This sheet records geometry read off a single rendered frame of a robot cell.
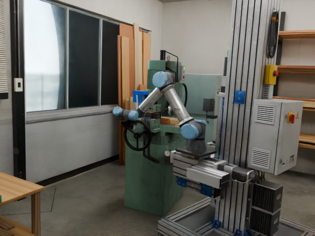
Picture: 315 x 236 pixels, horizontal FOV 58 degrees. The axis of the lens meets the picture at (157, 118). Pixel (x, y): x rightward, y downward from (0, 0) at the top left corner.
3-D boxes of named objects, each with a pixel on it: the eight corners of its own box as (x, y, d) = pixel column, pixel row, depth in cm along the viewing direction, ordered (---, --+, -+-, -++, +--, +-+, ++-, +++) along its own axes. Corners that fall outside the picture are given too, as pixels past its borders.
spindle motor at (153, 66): (143, 92, 281) (145, 59, 277) (151, 91, 297) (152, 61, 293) (159, 92, 274) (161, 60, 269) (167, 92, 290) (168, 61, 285)
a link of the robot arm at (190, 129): (206, 133, 204) (169, 68, 211) (199, 136, 190) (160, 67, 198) (192, 140, 209) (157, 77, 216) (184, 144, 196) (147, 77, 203)
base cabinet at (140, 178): (123, 206, 296) (125, 139, 286) (148, 188, 348) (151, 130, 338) (162, 217, 278) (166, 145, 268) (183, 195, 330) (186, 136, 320)
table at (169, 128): (119, 128, 277) (119, 121, 276) (134, 123, 305) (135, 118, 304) (177, 136, 252) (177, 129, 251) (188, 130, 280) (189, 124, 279)
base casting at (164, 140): (125, 139, 287) (126, 130, 285) (151, 130, 338) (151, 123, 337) (167, 145, 268) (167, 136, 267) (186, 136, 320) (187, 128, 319)
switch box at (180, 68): (176, 80, 303) (176, 65, 301) (179, 80, 312) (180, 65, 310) (181, 80, 301) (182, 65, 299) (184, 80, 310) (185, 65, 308)
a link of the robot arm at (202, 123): (207, 136, 216) (208, 119, 214) (201, 139, 204) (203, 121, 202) (192, 134, 221) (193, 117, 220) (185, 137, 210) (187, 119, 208)
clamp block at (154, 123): (140, 127, 267) (140, 118, 266) (146, 125, 279) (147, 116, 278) (154, 129, 261) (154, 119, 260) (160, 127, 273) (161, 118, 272)
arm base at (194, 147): (210, 150, 215) (211, 137, 214) (198, 153, 204) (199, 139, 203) (194, 146, 225) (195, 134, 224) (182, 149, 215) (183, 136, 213)
